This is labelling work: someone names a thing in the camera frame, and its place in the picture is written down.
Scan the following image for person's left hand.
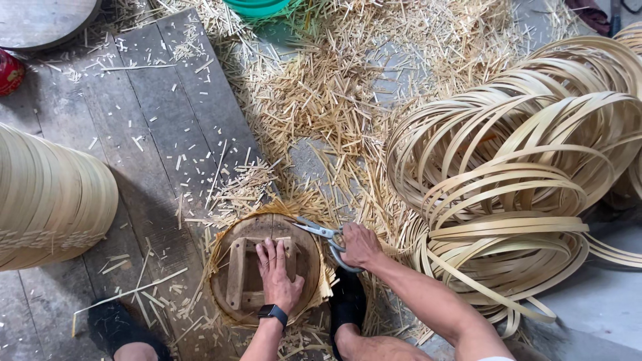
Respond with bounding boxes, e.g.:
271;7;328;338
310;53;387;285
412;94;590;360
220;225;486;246
255;237;306;316

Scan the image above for person's right hand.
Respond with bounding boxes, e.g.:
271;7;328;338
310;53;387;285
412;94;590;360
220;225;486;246
338;222;386;272

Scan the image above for round wooden basket mould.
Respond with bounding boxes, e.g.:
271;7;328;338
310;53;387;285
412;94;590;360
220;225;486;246
210;213;322;327

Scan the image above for steel scissors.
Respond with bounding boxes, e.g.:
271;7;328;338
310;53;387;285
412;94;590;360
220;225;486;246
288;216;365;274

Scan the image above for black smartwatch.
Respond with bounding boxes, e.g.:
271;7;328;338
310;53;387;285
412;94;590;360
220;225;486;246
257;303;290;330

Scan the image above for unfinished woven bamboo basket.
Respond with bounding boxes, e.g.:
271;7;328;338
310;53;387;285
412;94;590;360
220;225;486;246
200;200;338;333

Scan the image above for person's right black shoe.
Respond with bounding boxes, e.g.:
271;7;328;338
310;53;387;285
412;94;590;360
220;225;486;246
328;267;368;361

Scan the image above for person's black shoe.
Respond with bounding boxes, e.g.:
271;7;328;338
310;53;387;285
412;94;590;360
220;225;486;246
87;298;172;361
328;267;368;361

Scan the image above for person's right leg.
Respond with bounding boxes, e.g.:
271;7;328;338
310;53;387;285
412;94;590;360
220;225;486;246
333;323;434;361

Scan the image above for person's leg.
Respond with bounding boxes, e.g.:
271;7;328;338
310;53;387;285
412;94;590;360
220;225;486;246
333;323;434;361
113;342;160;361

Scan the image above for heap of bamboo trimmings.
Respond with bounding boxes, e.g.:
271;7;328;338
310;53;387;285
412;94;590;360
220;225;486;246
145;0;577;347

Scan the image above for person's left leg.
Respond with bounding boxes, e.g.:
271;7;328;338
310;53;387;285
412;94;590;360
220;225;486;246
113;342;160;361

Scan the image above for pile of bamboo strip hoops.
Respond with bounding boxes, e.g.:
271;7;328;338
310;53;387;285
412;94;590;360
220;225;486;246
385;21;642;340

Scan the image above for person's left black shoe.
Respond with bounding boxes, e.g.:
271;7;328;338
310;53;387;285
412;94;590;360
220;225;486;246
87;298;172;361

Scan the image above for grey wooden plank platform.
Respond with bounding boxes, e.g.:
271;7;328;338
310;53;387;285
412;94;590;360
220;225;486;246
0;7;282;361

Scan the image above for stack of woven bamboo baskets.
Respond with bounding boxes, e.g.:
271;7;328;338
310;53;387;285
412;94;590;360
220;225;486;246
0;122;120;272

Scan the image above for green plastic basin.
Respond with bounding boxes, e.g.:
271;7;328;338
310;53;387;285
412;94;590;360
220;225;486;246
222;0;303;22

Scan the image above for dark red cloth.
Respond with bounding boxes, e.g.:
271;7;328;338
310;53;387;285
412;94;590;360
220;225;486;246
564;0;612;37

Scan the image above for red tin can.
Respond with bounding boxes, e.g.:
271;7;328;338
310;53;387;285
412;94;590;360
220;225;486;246
0;48;26;97

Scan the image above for round grey wooden board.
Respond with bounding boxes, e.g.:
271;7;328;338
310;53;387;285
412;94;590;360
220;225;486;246
0;0;104;52

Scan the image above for grey tool handle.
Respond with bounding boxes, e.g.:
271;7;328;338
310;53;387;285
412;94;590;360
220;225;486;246
609;0;623;37

